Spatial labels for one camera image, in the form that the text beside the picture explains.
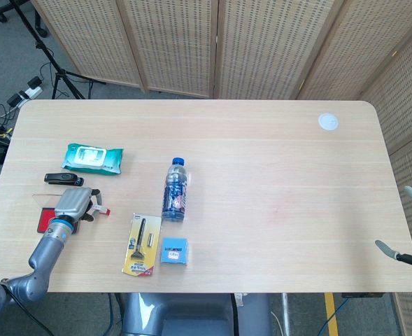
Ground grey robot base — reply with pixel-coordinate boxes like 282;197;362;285
121;292;273;336

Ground wooden folding screen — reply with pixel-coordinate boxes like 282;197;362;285
359;34;412;336
30;0;412;101

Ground blue cable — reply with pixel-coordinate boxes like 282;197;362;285
317;297;353;336

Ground blue cardboard box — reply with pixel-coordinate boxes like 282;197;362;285
159;237;189;264

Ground red box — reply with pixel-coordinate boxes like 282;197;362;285
32;193;80;234

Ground black office chair base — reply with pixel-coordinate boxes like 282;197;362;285
0;0;49;38

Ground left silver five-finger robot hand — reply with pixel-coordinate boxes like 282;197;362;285
54;187;104;222

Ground white power strip with adapters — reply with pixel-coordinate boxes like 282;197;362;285
8;76;44;108

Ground green wet wipes pack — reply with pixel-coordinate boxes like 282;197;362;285
61;142;125;176

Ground white round grommet cap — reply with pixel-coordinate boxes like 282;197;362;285
318;113;340;132

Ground yellow packaged razor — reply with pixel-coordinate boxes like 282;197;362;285
122;212;163;277

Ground blue drink bottle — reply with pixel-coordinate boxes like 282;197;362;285
161;157;192;223

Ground black tripod stand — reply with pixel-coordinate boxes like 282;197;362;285
9;0;105;101

